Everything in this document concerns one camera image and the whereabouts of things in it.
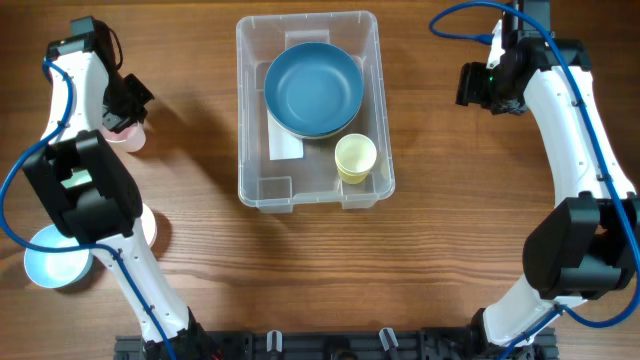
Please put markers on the light blue bowl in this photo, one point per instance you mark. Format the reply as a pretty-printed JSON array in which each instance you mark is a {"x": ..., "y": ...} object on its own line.
[{"x": 56, "y": 270}]

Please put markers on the mint green bowl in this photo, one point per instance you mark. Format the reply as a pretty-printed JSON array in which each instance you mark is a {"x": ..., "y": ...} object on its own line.
[{"x": 78, "y": 177}]

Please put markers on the pale green plastic cup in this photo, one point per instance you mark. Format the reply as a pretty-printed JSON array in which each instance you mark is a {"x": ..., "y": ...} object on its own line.
[{"x": 355, "y": 154}]

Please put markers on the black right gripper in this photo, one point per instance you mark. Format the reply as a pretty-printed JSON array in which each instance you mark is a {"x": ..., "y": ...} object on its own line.
[{"x": 470, "y": 85}]

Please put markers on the white label in container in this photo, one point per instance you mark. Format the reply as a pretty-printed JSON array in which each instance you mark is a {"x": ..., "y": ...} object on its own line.
[{"x": 282, "y": 144}]

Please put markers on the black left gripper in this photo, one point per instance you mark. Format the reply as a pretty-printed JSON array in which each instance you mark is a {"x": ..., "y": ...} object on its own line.
[{"x": 126, "y": 111}]

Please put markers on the dark blue plate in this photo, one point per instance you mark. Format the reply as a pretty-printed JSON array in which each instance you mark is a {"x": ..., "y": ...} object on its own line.
[{"x": 313, "y": 88}]

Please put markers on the cream white bowl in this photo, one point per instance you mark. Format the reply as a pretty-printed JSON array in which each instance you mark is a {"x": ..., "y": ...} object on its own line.
[{"x": 310, "y": 136}]

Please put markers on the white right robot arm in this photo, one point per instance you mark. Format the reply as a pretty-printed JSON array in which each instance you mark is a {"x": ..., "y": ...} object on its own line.
[{"x": 584, "y": 248}]

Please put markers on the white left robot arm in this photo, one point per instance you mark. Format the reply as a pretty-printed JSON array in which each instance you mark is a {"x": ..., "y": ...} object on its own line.
[{"x": 90, "y": 195}]

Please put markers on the yellow plastic cup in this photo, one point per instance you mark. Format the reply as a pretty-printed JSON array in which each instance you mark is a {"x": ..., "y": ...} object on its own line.
[{"x": 352, "y": 178}]

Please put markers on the clear plastic storage container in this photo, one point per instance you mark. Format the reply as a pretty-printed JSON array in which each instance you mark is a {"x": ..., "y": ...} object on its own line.
[{"x": 279, "y": 186}]

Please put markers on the pink plastic cup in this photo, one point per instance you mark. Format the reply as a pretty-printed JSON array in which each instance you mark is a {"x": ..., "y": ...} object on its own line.
[{"x": 131, "y": 139}]

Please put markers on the pink plastic bowl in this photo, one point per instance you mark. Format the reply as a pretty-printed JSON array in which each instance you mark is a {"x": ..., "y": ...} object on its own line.
[{"x": 149, "y": 225}]

